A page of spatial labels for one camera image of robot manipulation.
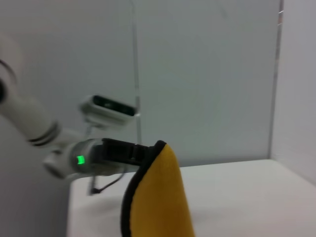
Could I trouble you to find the thin black left wrist cable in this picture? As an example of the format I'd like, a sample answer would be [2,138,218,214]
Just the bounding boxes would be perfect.
[90,171,125,197]

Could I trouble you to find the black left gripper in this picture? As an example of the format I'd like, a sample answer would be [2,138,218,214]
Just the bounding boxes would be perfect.
[101,138,152,171]

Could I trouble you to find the yellow and dark green towel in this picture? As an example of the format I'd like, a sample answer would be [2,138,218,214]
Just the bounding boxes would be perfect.
[120,140,197,237]

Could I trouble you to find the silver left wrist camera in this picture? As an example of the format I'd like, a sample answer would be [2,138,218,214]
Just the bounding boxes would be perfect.
[79,95,138,127]

